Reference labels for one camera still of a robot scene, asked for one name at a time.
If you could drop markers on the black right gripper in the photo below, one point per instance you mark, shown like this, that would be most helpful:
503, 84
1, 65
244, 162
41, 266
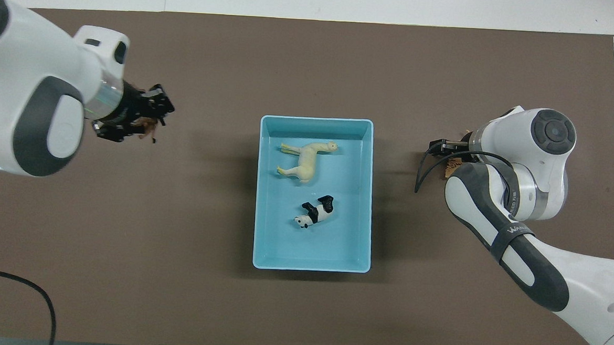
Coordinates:
447, 148

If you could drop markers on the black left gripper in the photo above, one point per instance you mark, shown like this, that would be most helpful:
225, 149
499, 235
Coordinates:
126, 105

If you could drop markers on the brown lion toy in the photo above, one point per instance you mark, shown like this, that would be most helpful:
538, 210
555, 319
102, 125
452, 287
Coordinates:
146, 128

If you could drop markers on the orange tiger toy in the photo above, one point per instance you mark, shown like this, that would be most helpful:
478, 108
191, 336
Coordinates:
453, 168

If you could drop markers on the cream llama toy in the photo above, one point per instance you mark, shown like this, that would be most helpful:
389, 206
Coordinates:
307, 162

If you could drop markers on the black white panda toy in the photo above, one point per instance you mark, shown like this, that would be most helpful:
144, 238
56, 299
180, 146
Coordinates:
315, 212

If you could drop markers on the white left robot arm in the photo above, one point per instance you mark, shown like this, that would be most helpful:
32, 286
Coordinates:
33, 79

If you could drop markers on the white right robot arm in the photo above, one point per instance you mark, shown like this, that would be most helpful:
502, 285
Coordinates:
528, 168

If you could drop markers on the light blue storage box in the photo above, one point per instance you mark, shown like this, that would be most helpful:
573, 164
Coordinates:
334, 247

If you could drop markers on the brown table mat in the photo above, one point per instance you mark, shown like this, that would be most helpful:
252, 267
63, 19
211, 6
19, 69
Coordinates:
175, 271

